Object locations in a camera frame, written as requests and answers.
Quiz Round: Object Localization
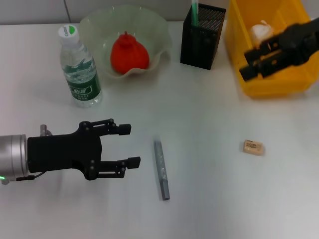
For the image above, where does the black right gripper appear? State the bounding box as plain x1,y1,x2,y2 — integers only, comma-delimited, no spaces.
239,17,319,82

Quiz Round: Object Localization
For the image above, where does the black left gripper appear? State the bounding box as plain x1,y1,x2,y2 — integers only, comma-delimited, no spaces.
26,119,142,181

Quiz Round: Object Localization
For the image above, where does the white paper ball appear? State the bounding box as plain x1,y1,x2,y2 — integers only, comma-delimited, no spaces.
250,19,275,47

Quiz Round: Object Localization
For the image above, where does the grey metal bar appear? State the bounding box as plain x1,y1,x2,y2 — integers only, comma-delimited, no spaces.
153,140,171,201

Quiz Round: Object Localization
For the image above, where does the mint green pen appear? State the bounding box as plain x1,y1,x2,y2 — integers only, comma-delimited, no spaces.
191,0,200,27

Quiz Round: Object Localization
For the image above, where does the clear water bottle green label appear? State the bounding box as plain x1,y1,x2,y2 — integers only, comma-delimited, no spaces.
58,24,103,108

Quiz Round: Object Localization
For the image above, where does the beige eraser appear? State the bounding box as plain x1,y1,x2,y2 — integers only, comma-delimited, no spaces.
241,139,265,157

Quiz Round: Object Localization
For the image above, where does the red pear-shaped fruit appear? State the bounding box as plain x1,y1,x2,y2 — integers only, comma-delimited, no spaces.
110,31,151,75

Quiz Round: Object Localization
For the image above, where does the black mesh pen holder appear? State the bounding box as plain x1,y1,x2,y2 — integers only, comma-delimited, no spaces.
179,3,227,71

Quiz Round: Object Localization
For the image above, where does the pale green glass fruit plate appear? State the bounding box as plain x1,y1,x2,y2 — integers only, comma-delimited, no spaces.
79,4,173,80

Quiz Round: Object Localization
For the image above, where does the yellow plastic bin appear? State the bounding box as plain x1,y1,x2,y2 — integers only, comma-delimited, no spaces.
225,0,319,97

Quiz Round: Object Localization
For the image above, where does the left gripper cable with plugs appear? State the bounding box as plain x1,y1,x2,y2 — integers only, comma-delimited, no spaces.
0,124,53,185

